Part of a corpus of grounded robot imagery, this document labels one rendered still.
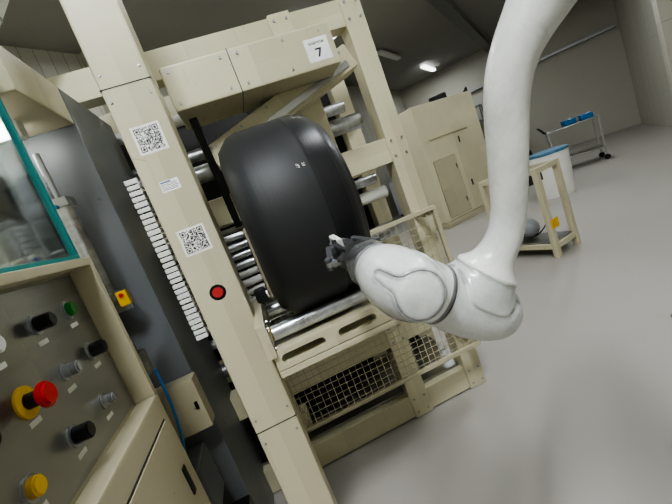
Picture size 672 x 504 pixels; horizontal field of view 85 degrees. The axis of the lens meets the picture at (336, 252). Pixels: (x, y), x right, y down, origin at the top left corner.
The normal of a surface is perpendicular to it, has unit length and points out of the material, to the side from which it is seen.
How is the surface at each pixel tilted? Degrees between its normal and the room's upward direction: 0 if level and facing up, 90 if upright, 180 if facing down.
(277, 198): 78
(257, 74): 90
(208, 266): 90
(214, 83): 90
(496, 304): 100
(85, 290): 90
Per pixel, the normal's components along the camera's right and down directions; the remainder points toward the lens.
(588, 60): -0.48, 0.32
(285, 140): -0.05, -0.55
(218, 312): 0.23, 0.07
